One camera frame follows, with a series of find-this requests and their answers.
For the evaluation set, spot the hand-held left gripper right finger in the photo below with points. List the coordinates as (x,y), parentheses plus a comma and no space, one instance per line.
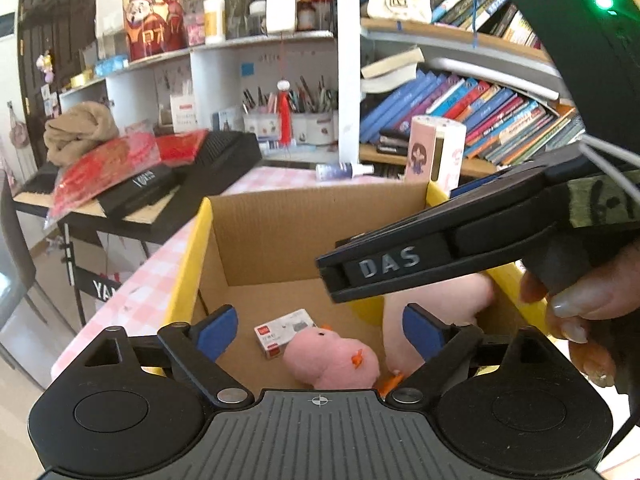
(422,332)

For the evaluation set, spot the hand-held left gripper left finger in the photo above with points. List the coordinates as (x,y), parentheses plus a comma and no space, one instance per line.
(215,332)

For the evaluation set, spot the yellow cardboard box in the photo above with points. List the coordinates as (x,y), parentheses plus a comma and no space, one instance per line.
(280,230)

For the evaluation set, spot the person's right hand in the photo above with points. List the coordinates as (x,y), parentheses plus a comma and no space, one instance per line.
(595,310)

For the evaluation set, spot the small white red box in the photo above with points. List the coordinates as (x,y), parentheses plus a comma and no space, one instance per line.
(280,332)

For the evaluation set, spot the pink cylindrical humidifier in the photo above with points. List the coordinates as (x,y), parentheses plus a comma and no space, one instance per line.
(425,150)

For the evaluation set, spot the row of colourful books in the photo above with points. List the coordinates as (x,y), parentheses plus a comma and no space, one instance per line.
(475,110)

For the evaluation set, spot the black keyboard stand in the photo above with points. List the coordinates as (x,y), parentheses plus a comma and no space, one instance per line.
(100,285)

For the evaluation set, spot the clear spray bottle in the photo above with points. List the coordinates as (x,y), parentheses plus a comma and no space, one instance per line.
(340,171)

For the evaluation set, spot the black electronic keyboard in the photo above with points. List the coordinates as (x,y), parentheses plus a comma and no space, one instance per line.
(225,155)

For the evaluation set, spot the red plastic bag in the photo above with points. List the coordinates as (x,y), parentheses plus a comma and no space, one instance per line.
(100,170)

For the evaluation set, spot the pen holders with pens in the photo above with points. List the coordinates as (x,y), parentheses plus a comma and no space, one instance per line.
(315,127)

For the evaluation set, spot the shelf of slanted books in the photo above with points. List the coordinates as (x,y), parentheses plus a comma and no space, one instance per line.
(500,15)

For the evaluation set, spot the grey chair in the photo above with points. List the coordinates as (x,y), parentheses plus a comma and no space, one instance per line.
(15,240)

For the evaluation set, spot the white wooden bookshelf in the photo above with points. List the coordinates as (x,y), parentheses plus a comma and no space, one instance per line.
(348,60)

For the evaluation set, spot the white red label carton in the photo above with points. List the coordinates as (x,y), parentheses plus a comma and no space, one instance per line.
(184,112)

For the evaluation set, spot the beige cloth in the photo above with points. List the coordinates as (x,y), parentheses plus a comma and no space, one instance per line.
(80,130)

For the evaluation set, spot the pink hanging bag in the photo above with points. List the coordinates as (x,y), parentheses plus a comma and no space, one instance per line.
(20,132)

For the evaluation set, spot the gold round tin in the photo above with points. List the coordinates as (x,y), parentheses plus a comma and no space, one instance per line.
(82,79)

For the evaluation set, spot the light blue box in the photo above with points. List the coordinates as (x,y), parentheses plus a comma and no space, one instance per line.
(111,66)

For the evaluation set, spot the pink patterned tin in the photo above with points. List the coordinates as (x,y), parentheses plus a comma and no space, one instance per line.
(194,30)

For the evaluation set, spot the white bottle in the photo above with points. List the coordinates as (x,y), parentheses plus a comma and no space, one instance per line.
(215,22)

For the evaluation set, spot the red fortune god decoration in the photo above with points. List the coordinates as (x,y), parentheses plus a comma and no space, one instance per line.
(150,25)

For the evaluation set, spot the small plush pendant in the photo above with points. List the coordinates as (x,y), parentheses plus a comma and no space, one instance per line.
(45,67)

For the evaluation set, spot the dark wooden door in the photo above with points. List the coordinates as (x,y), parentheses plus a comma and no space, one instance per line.
(55,20)

